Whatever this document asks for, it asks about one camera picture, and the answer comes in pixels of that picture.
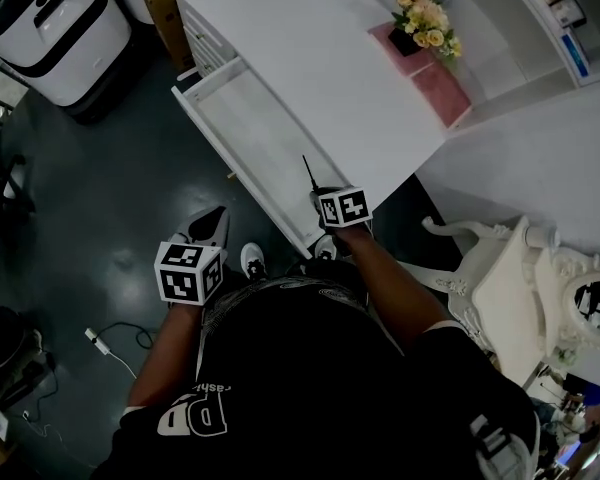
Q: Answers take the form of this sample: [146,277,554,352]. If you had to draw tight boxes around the white plug with cable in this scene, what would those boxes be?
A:
[84,321,157,381]

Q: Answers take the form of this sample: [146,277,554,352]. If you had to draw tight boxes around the red handled screwdriver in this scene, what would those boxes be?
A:
[301,155,319,193]

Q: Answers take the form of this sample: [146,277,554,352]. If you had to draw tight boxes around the cream vanity table with mirror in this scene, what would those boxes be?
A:
[422,215,600,370]

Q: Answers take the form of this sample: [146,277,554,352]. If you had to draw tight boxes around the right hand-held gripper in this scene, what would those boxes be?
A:
[308,186,374,230]

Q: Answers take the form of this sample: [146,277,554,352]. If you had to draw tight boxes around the person's left white shoe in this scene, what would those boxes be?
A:
[239,241,268,282]

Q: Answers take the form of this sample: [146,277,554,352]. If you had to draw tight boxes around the black chair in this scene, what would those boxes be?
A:
[0,152,37,275]

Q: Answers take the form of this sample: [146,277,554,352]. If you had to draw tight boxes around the white desk with hutch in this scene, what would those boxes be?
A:
[171,0,600,205]

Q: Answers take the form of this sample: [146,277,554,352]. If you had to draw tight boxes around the white drawer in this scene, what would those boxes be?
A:
[171,56,354,261]

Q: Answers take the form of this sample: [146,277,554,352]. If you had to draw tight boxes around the yellow flowers in black pot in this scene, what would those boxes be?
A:
[389,0,464,60]

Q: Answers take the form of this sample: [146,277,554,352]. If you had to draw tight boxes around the person's white shoe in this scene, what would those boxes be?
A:
[239,241,268,282]
[313,234,338,262]

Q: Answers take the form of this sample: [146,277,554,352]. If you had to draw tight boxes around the person's right forearm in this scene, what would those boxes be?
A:
[334,225,452,353]

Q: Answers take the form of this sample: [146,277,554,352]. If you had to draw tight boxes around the blue and white box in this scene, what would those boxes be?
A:
[559,26,593,82]

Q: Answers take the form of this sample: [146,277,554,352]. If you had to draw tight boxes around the pink cloth mat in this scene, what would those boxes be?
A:
[368,21,437,77]
[410,59,474,129]

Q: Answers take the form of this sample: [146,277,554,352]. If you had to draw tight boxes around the brown cardboard box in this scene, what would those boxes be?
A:
[139,0,212,75]

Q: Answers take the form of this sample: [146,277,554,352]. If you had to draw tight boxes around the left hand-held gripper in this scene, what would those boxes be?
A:
[153,206,230,307]

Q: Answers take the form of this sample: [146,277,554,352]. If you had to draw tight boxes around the person's right white shoe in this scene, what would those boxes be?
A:
[313,234,338,262]

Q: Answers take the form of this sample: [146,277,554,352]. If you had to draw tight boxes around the person's black shirt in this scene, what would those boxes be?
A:
[92,262,542,480]

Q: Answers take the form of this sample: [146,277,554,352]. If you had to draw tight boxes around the person's left forearm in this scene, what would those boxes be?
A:
[128,301,205,410]

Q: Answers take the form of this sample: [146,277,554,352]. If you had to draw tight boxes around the black stool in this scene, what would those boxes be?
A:
[0,307,57,410]

